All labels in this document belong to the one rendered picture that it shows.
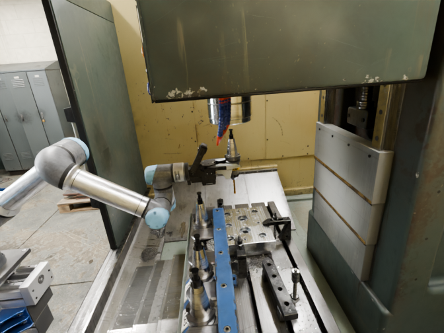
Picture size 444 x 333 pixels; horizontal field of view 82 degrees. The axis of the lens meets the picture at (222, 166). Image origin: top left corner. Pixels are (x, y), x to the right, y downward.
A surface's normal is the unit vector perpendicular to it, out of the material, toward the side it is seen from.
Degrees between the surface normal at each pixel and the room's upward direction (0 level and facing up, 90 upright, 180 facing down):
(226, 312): 0
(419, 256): 90
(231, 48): 90
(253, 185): 24
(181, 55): 90
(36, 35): 90
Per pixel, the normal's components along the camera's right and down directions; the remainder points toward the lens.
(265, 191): -0.04, -0.70
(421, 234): 0.06, 0.36
